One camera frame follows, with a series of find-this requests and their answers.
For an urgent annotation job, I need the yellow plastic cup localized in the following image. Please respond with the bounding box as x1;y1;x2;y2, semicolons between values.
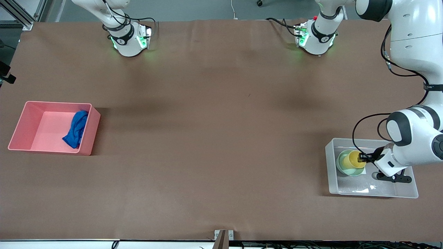
348;150;368;169

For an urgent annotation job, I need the mint green bowl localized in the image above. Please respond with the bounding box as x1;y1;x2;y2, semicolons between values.
336;149;367;177

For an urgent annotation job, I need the blue cloth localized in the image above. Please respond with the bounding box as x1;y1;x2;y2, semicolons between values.
62;110;89;149

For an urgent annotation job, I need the clear plastic bin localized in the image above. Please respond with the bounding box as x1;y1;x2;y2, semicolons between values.
325;138;419;199

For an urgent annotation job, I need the pink plastic bin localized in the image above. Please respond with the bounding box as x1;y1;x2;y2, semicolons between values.
8;101;101;156

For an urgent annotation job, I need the brown table cover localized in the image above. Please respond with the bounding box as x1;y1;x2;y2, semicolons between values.
0;18;443;241

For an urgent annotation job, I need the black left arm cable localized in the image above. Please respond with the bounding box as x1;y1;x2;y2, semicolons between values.
352;24;431;156

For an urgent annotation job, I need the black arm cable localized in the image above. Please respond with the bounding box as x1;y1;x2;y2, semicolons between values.
352;24;431;156
102;0;158;35

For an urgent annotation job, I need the aluminium frame profile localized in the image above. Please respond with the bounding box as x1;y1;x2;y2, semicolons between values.
0;0;47;31

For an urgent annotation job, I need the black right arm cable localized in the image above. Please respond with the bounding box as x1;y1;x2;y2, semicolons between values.
102;0;158;35

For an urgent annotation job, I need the black left base cable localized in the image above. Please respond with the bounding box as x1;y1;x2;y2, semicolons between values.
266;17;299;37

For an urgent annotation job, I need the metal bracket with post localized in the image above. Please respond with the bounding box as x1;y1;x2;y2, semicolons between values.
214;230;235;249

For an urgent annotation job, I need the white table front rail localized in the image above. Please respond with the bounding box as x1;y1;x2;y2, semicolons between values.
0;239;217;249

